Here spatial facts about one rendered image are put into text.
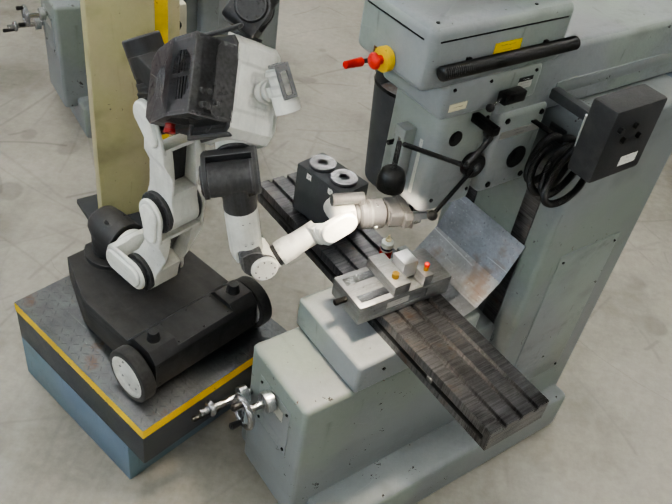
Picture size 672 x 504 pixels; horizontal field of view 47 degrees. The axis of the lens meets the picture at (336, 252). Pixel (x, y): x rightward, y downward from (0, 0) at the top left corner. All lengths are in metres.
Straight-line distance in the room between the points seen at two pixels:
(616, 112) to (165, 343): 1.57
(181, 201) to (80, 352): 0.76
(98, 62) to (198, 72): 1.67
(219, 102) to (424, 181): 0.57
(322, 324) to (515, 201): 0.72
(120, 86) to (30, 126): 1.28
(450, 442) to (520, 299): 0.70
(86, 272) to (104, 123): 0.97
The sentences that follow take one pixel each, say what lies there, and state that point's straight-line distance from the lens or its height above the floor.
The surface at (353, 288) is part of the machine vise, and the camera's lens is 2.33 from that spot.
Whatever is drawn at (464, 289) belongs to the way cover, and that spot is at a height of 0.88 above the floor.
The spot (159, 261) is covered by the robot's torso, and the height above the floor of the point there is 0.80.
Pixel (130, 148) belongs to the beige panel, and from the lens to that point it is 3.84.
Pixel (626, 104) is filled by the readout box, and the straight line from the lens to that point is 2.02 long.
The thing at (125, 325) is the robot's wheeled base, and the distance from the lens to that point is 2.76.
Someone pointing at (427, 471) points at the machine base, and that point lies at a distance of 2.94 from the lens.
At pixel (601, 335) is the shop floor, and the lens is 3.99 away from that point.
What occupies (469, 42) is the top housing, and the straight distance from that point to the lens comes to 1.82.
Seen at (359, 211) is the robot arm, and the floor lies 1.26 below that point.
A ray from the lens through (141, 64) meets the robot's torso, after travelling 2.26.
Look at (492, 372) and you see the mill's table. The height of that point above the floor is 0.92.
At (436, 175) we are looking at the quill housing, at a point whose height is 1.44.
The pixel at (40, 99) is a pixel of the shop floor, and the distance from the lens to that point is 5.08.
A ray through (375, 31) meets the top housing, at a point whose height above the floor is 1.80.
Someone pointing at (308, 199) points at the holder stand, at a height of 1.00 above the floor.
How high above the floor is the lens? 2.58
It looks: 41 degrees down
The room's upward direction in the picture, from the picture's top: 10 degrees clockwise
